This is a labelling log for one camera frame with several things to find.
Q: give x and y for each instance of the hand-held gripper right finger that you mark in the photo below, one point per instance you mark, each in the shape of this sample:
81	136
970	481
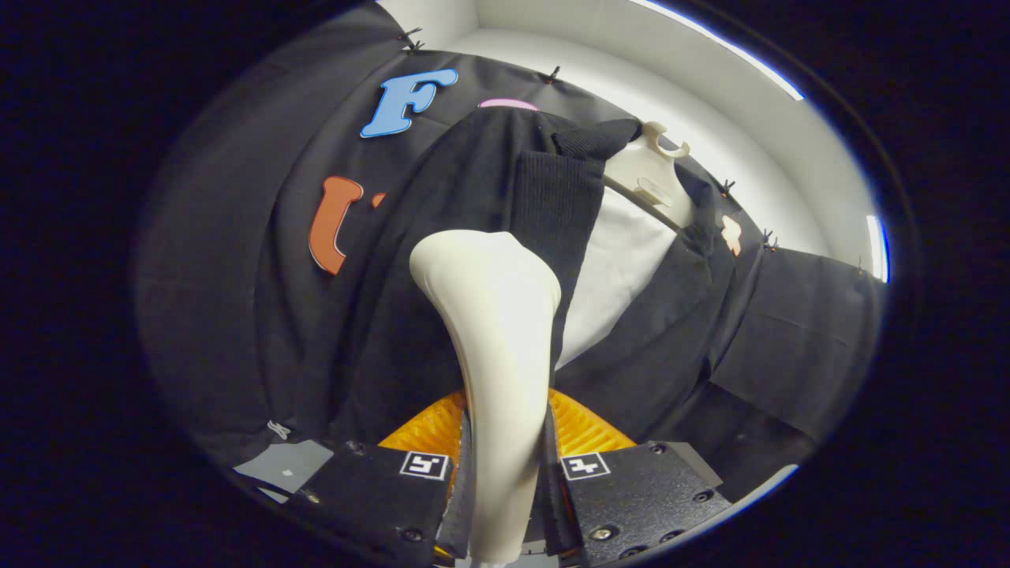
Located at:
639	493

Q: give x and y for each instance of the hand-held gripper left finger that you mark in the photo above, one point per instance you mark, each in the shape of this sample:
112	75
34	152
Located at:
371	497

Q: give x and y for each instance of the black suit jacket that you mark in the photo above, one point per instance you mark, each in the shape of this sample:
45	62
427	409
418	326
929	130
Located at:
394	315

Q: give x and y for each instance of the white shirt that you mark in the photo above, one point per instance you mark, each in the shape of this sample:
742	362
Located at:
615	268

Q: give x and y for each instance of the cream clothes hanger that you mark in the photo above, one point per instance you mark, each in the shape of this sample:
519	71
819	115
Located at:
643	170

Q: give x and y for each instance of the black backdrop cloth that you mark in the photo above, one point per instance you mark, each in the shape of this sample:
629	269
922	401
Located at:
221	237

